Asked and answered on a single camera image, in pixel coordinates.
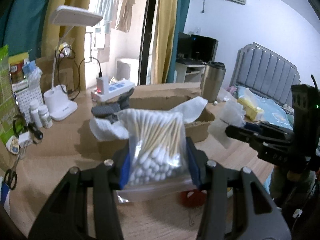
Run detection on yellow curtain right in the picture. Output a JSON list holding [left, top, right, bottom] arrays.
[[151, 0, 177, 84]]

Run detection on teal curtain right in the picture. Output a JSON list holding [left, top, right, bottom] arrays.
[[166, 0, 190, 83]]

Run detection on steel travel tumbler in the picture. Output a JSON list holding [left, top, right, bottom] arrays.
[[201, 61, 226, 103]]

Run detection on white computer desk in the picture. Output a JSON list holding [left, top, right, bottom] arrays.
[[174, 62, 205, 83]]

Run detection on red spider plush ball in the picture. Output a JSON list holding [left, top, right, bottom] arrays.
[[180, 189, 207, 209]]

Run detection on teal curtain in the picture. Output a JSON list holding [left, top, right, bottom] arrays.
[[1, 0, 49, 60], [166, 0, 190, 83]]

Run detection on teal curtain left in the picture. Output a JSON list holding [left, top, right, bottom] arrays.
[[1, 0, 49, 60]]

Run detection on grey padded headboard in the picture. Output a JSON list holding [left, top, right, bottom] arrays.
[[230, 42, 300, 106]]

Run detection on hanging blue shirt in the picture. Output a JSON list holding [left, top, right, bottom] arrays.
[[96, 0, 113, 33]]

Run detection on white desk lamp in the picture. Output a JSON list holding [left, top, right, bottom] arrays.
[[43, 5, 103, 121]]

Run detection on white charger with black cable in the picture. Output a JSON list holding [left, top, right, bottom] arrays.
[[55, 45, 110, 100]]

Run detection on grey dotted sock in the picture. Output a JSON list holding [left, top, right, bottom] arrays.
[[91, 88, 135, 124]]

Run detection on white paper towel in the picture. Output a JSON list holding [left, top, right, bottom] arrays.
[[89, 118, 129, 141], [170, 96, 208, 124]]

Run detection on black computer monitor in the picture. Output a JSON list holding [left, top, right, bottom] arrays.
[[176, 32, 219, 64]]

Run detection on bubble wrap bundle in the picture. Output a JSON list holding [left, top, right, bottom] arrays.
[[208, 100, 246, 149]]

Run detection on blue patterned bedspread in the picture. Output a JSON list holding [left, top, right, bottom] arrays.
[[232, 86, 293, 130]]

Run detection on yellow curtain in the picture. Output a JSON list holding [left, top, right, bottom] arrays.
[[151, 0, 177, 84], [36, 0, 90, 92]]

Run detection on green paper cup package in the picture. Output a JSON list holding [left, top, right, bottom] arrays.
[[0, 45, 18, 145]]

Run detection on white pill bottle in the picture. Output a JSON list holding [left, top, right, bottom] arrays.
[[29, 99, 43, 128], [39, 105, 53, 128]]

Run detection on hanging beige shirt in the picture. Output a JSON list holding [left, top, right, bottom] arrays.
[[111, 0, 135, 33]]

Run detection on black handled scissors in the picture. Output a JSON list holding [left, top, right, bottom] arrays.
[[4, 147, 27, 190]]

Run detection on open cardboard box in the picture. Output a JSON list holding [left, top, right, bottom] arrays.
[[96, 94, 217, 156]]

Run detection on cotton swab bag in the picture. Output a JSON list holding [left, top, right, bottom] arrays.
[[116, 108, 201, 204]]

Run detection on yellow tissue pack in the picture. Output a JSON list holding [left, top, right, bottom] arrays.
[[237, 86, 264, 122]]

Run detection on yellow curtain left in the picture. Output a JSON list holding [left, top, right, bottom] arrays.
[[36, 0, 90, 92]]

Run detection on white power strip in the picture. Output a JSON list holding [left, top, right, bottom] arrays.
[[91, 79, 135, 102]]

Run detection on white perforated basket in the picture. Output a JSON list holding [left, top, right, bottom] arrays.
[[12, 79, 44, 123]]

